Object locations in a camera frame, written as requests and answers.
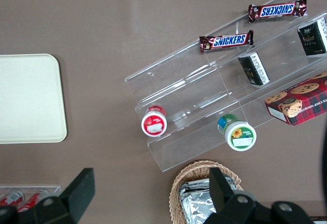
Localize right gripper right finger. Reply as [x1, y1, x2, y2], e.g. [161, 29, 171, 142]
[208, 167, 271, 224]

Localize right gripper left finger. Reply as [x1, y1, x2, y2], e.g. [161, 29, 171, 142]
[15, 167, 96, 224]

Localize light tan wicker basket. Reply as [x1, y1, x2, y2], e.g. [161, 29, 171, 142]
[169, 160, 244, 224]

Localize cream plastic tray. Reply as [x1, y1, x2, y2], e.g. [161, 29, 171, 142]
[0, 53, 68, 145]

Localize clear acrylic bottle rack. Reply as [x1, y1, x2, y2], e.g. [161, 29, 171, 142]
[0, 185, 62, 211]

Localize silver foil container stack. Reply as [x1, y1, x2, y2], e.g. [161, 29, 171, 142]
[178, 174, 244, 224]

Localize green lidded cup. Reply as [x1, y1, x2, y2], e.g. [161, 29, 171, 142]
[217, 113, 258, 152]

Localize red lidded cup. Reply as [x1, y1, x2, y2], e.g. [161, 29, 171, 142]
[141, 105, 168, 138]

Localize clear acrylic stepped display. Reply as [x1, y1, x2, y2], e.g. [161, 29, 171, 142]
[124, 0, 327, 172]

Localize red tartan cookie box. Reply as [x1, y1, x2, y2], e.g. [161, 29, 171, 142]
[264, 71, 327, 127]

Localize small black carton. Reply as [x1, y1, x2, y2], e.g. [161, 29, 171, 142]
[296, 16, 327, 57]
[238, 51, 272, 86]

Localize Snickers bar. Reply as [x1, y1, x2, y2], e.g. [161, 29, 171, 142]
[199, 29, 255, 54]
[248, 0, 308, 24]

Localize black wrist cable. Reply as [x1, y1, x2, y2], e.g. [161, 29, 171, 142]
[318, 120, 327, 203]

